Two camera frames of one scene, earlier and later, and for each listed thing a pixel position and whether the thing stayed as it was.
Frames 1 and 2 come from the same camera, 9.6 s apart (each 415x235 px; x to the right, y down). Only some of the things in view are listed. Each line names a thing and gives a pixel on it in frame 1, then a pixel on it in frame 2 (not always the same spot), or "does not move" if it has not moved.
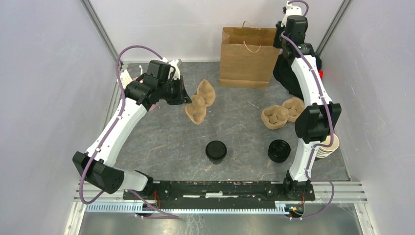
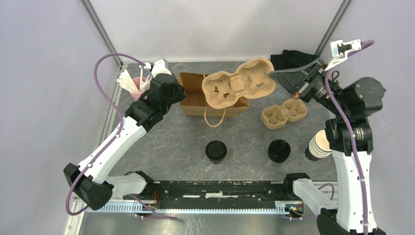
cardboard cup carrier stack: (275, 117) does not move
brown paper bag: (248, 57) → (196, 102)
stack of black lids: (279, 151) does not move
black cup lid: (216, 150) does not move
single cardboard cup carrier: (196, 110) → (253, 79)
